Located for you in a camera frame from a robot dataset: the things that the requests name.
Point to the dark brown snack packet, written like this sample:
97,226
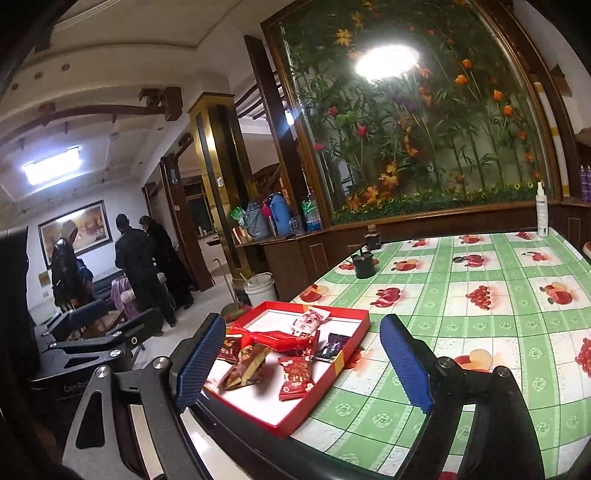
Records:
249,369

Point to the green fruit pattern tablecloth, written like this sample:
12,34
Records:
516,299

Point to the red shallow gift box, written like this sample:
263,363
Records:
259,403

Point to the black cup on table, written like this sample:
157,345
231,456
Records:
363,264

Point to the red white snack packet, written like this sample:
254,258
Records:
309,321

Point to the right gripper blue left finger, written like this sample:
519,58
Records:
169,385

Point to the dark purple plum candy packet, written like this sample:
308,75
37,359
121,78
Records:
332,347

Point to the golden pillar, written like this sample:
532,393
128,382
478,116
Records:
225,170

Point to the man in black jacket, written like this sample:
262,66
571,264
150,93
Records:
133,255

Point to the small black jar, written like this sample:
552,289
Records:
373,239

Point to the ceiling light panel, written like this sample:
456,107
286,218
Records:
53,168

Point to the white plastic bucket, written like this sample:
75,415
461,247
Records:
260,288

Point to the white spray bottle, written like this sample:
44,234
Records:
542,213

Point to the blue thermos jug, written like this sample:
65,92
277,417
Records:
281,214

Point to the long red snack pack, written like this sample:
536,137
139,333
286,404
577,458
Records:
276,340

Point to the purple bottle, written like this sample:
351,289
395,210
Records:
584,180

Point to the flower mural glass panel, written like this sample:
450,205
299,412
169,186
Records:
414,106

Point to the person in hooded jacket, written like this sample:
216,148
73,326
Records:
72,281

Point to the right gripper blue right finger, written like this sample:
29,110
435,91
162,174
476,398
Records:
437,386

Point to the woman in black coat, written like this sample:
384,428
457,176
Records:
168,262

